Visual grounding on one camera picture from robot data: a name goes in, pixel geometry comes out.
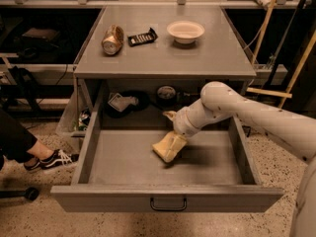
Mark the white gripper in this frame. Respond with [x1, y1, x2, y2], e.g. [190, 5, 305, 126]
[163, 107, 198, 159]

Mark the yellow sponge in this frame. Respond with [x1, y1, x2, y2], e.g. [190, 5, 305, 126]
[152, 131, 188, 163]

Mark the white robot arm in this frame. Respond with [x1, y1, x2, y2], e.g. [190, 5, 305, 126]
[161, 82, 316, 237]

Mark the grey open top drawer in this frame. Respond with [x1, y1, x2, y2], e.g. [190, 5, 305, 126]
[51, 114, 283, 212]

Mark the grey cabinet counter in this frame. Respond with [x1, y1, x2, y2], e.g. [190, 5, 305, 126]
[73, 4, 258, 130]

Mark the black tape roll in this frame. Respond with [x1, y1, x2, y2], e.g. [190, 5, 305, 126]
[156, 85, 178, 107]

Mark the crumpled chip bag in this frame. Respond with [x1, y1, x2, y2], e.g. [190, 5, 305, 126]
[108, 93, 139, 113]

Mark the white paper bowl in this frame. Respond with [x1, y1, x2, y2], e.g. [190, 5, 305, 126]
[167, 21, 204, 44]

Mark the clear plastic bin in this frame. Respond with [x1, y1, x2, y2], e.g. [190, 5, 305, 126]
[56, 92, 87, 151]

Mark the crushed soda can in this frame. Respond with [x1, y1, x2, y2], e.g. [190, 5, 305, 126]
[101, 25, 124, 55]

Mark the black white sneaker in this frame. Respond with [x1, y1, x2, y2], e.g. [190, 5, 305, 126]
[24, 149, 79, 172]

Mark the black chair caster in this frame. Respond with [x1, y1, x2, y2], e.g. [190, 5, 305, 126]
[0, 187, 40, 200]

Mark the black drawer handle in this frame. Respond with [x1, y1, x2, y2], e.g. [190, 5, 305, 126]
[150, 197, 187, 212]

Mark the wooden easel frame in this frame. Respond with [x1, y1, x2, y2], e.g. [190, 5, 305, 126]
[247, 0, 306, 108]

